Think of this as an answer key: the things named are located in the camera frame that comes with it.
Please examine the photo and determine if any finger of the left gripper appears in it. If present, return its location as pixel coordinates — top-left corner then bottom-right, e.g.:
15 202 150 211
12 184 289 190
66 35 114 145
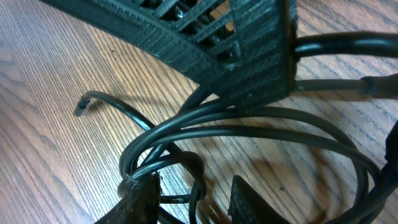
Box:
45 0 297 108

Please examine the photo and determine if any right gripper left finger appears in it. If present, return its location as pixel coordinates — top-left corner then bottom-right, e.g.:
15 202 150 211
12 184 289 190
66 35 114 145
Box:
95 174 160 224

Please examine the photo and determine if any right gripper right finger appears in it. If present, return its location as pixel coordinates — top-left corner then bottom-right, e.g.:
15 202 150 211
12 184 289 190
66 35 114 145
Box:
228 175 289 224

